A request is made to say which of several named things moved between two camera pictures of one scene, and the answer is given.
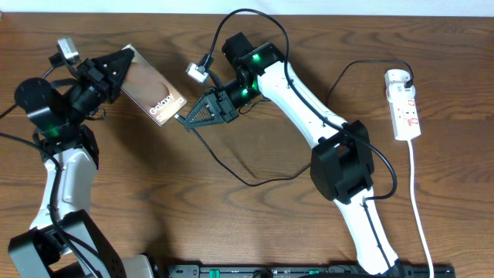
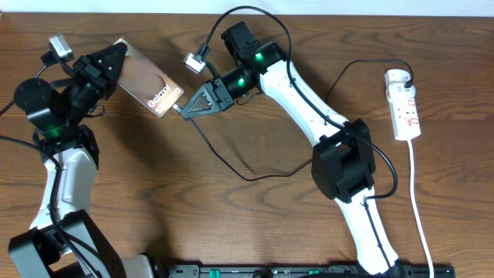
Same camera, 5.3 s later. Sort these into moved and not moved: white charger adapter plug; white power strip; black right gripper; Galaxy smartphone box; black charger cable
Moved: black charger cable; Galaxy smartphone box; black right gripper
Not moved: white charger adapter plug; white power strip
